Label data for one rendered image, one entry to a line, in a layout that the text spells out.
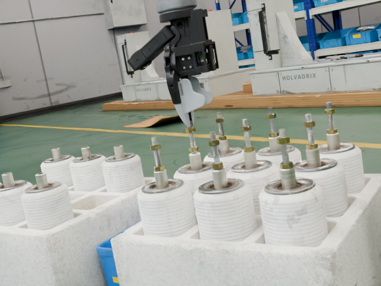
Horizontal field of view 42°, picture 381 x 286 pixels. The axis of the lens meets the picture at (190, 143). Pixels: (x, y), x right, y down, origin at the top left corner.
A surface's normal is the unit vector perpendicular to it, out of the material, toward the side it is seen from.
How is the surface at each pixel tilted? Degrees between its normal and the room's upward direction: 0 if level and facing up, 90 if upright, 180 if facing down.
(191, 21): 90
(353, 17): 90
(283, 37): 90
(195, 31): 90
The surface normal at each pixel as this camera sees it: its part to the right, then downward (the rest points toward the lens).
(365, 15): -0.80, 0.23
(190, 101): -0.35, 0.23
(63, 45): 0.58, 0.04
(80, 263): 0.81, -0.04
